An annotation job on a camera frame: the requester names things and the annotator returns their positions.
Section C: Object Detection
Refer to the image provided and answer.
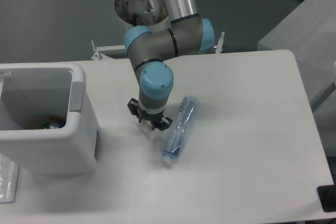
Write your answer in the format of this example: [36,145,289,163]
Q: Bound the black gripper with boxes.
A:
[127,98,173,131]

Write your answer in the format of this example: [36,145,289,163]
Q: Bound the white plastic wrapper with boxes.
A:
[133,120,167,142]

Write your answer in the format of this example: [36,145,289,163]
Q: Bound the crushed clear plastic bottle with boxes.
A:
[161,96,201,168]

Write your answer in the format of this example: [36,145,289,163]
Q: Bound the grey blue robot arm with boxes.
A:
[124,0,215,131]

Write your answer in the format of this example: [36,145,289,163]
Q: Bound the trash inside bin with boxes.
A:
[39,115,66,130]

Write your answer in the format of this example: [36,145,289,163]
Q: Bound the white trash can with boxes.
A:
[1,62,99,175]

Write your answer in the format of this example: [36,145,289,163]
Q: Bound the white far right clamp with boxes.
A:
[213,31,226,54]

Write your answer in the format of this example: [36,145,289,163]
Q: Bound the white covered side table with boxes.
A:
[257,0,335,111]

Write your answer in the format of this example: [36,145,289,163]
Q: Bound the black device at table edge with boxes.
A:
[317,185,335,212]

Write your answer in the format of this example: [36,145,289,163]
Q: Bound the white left base bracket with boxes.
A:
[91,40,128,60]

